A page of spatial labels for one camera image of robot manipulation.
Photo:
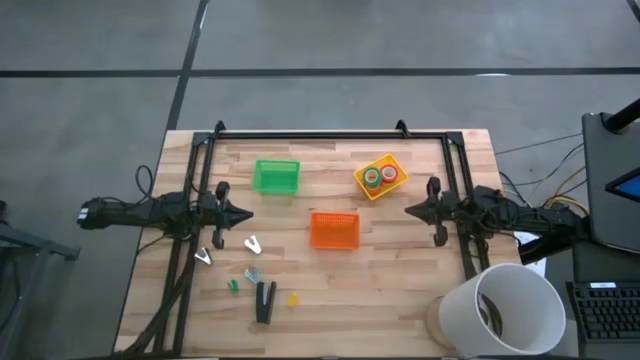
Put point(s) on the orange plastic basket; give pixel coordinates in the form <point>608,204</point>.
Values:
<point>335,231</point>

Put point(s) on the white cylindrical bin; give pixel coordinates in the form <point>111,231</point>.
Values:
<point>465,310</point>

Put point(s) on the round wooden base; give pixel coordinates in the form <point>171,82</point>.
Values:
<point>432,320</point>

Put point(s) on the orange tape roll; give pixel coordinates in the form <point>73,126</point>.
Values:
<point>375,190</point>

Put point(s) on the yellow staple remover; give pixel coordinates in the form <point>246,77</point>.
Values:
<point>293,300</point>

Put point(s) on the red tape roll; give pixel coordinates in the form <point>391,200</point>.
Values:
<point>384,173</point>

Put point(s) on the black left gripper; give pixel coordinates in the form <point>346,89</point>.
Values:
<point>220,215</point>

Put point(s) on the green plastic basket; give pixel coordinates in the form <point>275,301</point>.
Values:
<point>275,177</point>

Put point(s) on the blue lit screen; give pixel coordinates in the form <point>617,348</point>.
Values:
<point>627,186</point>

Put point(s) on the dark grey cart top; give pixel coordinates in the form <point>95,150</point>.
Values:
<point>600,200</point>

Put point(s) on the green tape roll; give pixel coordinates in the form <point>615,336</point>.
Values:
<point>366,177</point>

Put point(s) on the white binder clip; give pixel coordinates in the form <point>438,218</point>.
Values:
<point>250,242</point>

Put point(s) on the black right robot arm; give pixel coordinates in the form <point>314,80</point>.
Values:
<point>525,217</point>

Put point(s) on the green staple remover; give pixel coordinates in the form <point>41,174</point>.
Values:
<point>233,286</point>

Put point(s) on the black stand pole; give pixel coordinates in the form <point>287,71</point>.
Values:
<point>625,117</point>

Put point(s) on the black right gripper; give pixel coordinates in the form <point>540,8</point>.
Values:
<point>440,212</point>

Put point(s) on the black stapler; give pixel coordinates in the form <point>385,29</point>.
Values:
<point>265,305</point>

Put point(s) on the yellow plastic basket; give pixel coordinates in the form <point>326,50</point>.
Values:
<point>387,159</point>

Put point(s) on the grey metal stand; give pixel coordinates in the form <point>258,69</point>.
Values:
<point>40,248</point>

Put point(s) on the black metal table frame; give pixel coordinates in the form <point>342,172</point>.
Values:
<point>325,135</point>

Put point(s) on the black keyboard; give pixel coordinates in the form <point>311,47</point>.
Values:
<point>607,312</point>

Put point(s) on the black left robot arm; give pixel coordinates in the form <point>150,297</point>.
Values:
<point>130,214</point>

